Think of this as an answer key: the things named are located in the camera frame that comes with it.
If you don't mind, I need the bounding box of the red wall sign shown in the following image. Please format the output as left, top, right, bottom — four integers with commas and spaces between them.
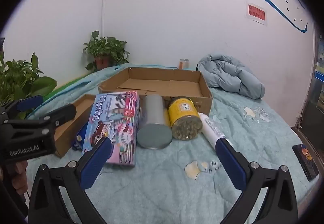
245, 0, 268, 26

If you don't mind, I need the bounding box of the black box orange print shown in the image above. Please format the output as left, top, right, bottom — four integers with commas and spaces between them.
292, 143, 320, 182

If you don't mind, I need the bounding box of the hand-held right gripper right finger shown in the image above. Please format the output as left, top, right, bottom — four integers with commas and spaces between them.
215, 137, 299, 224

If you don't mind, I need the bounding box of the yellow label plastic jar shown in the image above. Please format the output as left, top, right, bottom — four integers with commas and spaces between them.
168, 97, 204, 141

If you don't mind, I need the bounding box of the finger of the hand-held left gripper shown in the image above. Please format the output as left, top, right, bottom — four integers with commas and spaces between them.
10, 104, 77, 136
4, 95, 44, 120

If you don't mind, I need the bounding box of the silver cylindrical tin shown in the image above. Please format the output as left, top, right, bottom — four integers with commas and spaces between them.
137, 94, 173, 150

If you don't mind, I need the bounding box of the green sheet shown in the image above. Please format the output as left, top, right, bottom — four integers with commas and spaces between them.
49, 78, 88, 99

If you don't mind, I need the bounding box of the light blue puffer jacket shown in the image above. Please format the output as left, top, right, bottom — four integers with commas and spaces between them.
196, 53, 265, 99

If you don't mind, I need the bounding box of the small narrow cardboard box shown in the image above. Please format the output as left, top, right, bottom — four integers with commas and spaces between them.
54, 94, 98, 159

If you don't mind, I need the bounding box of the large shallow cardboard box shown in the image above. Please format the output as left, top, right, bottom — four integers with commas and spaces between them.
98, 67, 212, 116

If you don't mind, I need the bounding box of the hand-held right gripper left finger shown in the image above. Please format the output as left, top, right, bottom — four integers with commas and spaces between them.
27, 136, 112, 224

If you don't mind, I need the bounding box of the colourful printed cartoon box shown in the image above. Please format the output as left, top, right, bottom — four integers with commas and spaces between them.
82, 91, 140, 168

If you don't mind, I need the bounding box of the white tube bottle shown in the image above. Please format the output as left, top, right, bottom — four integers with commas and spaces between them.
198, 112, 227, 149

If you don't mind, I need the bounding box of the glass door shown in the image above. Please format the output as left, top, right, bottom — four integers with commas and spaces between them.
301, 34, 324, 138

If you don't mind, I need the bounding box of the large leafy green plant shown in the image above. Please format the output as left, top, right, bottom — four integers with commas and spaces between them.
0, 52, 58, 119

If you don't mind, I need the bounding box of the small potted green plant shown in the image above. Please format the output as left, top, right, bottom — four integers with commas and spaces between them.
82, 31, 131, 72

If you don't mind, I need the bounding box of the person's left hand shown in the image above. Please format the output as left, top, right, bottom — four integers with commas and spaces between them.
11, 160, 29, 189

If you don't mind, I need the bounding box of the blue stapler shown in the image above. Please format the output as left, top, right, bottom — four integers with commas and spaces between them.
71, 125, 89, 152

